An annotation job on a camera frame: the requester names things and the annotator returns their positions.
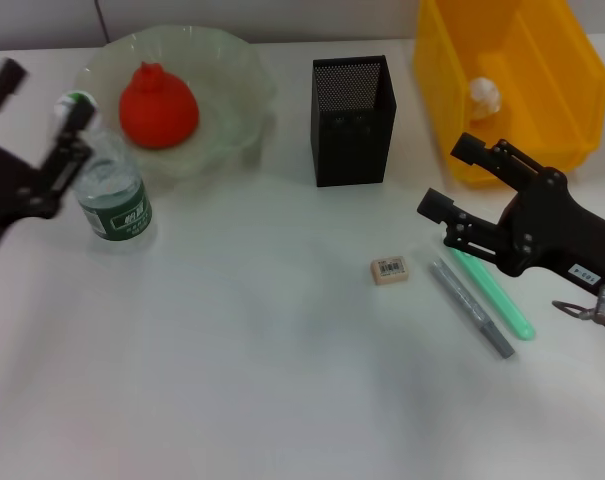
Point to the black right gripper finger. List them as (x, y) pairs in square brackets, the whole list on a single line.
[(469, 147), (437, 205)]

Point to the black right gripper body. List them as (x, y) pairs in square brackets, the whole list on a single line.
[(557, 235)]

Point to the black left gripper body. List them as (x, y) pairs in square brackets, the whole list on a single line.
[(12, 185)]

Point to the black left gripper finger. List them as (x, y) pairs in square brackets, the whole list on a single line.
[(9, 77), (74, 135)]

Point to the white paper ball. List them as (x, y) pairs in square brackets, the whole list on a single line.
[(484, 97)]

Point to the clear green-label water bottle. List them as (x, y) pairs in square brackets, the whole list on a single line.
[(117, 200)]

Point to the beige eraser with barcode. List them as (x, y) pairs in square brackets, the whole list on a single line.
[(390, 271)]

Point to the green pen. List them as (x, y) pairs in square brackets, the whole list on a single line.
[(502, 300)]

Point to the red-orange toy orange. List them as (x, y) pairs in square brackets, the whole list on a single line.
[(157, 107)]

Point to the grey marker pen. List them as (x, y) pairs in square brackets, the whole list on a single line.
[(472, 310)]

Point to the black mesh pen holder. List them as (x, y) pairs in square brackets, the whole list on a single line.
[(352, 135)]

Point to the translucent green fruit plate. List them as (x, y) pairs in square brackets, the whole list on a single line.
[(222, 100)]

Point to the yellow plastic bin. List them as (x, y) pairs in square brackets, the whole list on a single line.
[(542, 100)]

